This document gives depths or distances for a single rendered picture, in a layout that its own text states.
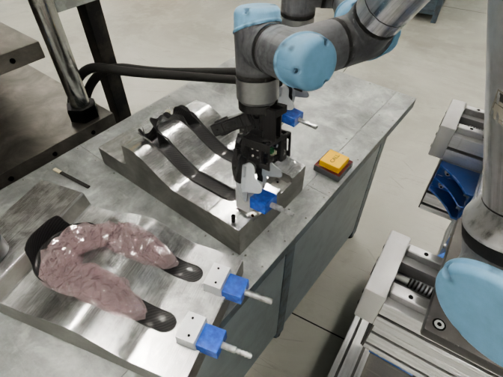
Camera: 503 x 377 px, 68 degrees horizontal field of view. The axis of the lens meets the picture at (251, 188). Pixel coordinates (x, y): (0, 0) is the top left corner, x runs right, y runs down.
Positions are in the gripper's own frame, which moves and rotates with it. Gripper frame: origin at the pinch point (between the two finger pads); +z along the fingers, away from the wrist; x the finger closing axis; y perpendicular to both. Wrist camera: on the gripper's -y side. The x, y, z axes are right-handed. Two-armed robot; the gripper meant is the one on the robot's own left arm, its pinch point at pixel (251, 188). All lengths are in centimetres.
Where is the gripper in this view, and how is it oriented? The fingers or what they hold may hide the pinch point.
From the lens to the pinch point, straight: 78.6
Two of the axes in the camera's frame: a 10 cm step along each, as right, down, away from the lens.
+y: 7.8, 3.4, -5.2
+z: 0.2, 8.2, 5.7
